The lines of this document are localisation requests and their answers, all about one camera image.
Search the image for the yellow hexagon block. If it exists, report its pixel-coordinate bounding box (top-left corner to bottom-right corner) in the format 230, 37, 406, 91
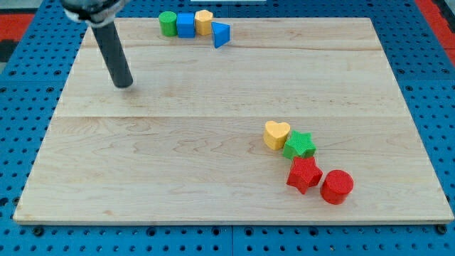
195, 10, 213, 36

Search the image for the blue cube block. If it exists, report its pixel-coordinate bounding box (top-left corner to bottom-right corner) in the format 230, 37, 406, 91
176, 13, 196, 38

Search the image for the light wooden board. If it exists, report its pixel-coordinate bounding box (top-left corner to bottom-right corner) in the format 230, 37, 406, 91
14, 18, 454, 225

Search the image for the yellow heart block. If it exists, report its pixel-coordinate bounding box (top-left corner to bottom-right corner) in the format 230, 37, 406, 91
263, 121, 291, 150

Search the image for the green star block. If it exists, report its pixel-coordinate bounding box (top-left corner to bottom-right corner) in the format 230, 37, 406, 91
282, 130, 317, 160

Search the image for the red star block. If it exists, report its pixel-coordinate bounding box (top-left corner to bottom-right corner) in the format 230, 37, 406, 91
287, 156, 323, 194

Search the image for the blue triangle block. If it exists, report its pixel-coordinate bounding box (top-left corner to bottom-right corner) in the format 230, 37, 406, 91
211, 22, 230, 48

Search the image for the green cylinder block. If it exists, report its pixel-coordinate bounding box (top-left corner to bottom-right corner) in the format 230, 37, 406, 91
159, 11, 178, 37

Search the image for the red cylinder block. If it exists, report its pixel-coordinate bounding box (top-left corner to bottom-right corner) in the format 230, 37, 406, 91
320, 169, 354, 205

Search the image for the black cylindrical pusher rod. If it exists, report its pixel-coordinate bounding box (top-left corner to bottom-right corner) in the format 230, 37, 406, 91
92, 22, 133, 89

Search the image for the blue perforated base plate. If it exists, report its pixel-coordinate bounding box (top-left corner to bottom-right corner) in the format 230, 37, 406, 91
1, 1, 454, 255

